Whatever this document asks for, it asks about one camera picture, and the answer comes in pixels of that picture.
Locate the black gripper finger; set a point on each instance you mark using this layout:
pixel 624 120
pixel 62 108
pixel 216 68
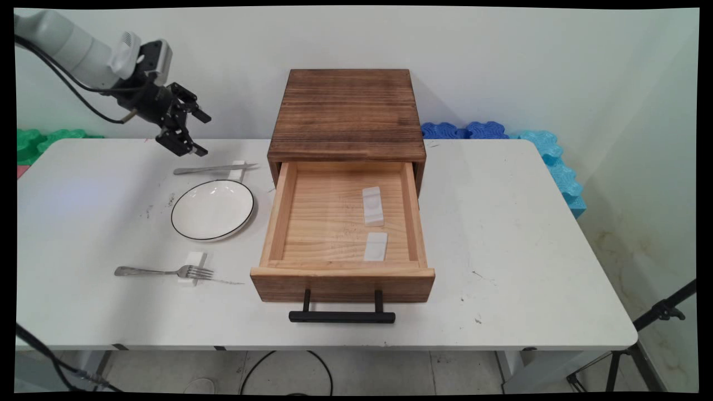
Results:
pixel 177 139
pixel 186 100

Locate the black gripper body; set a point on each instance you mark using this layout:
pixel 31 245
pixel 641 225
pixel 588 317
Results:
pixel 145 103

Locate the silver metal knife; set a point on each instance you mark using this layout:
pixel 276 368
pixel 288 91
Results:
pixel 206 169

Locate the white ceramic cutlery rest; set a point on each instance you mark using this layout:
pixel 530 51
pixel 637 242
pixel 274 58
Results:
pixel 238 174
pixel 195 259

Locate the white plate with black rim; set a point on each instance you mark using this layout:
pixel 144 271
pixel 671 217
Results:
pixel 211 210

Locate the green foam mat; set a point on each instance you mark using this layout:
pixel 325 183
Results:
pixel 33 145

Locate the red foam mat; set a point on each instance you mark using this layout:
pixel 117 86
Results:
pixel 20 170

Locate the silver metal fork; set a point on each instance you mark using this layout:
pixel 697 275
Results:
pixel 125 271

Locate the dark wooden cabinet box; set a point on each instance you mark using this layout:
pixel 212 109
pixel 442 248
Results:
pixel 345 111

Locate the white ceramic rest with dent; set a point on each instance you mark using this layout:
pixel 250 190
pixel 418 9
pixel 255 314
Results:
pixel 373 206

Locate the flat white ceramic rest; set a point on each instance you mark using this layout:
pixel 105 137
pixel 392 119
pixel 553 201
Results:
pixel 375 247

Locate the dark blue foam mat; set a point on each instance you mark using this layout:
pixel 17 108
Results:
pixel 445 131

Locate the light blue foam mat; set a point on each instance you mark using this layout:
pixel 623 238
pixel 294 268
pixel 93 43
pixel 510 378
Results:
pixel 557 167

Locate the white table leg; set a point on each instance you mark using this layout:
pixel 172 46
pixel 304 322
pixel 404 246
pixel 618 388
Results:
pixel 529 370

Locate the black tripod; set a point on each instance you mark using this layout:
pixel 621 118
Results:
pixel 663 311

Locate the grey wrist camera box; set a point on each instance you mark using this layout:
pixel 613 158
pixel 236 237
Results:
pixel 161 55

